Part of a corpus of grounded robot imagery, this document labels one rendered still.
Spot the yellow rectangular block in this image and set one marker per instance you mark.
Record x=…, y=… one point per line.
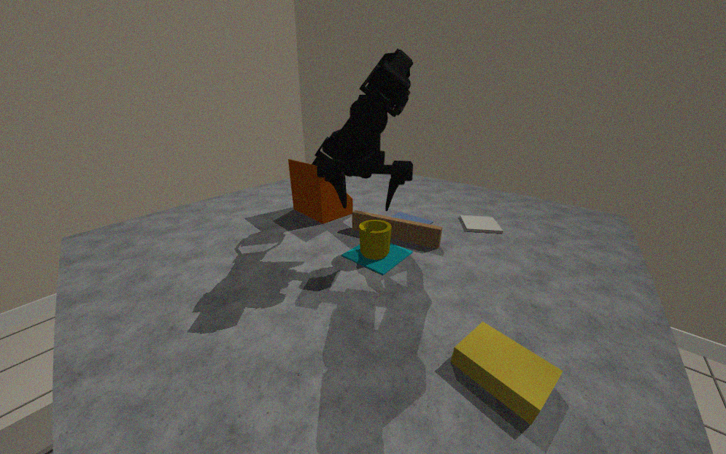
x=514, y=375

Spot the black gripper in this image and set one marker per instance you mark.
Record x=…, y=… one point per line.
x=332, y=170

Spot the beige flat rectangular pad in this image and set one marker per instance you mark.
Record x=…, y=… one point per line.
x=480, y=224

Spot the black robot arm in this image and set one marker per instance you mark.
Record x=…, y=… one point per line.
x=387, y=91

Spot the tan wooden plank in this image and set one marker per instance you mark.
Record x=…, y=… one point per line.
x=404, y=230

